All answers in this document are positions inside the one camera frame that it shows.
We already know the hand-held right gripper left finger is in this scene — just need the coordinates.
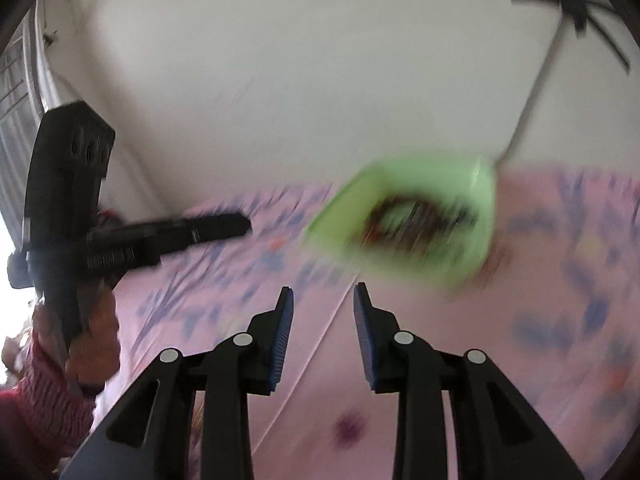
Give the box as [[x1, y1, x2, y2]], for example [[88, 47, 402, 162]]
[[60, 286, 295, 480]]

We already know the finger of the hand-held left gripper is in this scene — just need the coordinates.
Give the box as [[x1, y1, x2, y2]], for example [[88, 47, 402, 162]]
[[150, 212, 252, 261]]

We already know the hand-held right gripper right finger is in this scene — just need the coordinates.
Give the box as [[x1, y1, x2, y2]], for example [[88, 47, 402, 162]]
[[353, 282, 586, 480]]

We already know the green plastic basket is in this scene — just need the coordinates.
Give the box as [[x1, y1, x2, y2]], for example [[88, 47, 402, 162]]
[[304, 154, 502, 292]]

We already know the person's left forearm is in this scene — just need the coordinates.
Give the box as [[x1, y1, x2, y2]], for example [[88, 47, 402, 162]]
[[0, 305, 97, 478]]

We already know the person's left hand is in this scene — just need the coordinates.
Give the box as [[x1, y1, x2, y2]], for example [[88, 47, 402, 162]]
[[66, 282, 122, 388]]

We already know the metal window grille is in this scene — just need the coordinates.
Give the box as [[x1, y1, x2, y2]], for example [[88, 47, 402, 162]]
[[0, 0, 56, 196]]

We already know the pink floral bed sheet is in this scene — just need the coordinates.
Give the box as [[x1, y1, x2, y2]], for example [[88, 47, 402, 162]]
[[95, 164, 640, 480]]

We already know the black tape cross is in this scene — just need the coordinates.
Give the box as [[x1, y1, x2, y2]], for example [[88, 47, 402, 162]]
[[504, 0, 632, 77]]

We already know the grey wall cable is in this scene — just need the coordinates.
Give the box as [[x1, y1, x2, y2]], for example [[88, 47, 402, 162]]
[[492, 7, 571, 168]]

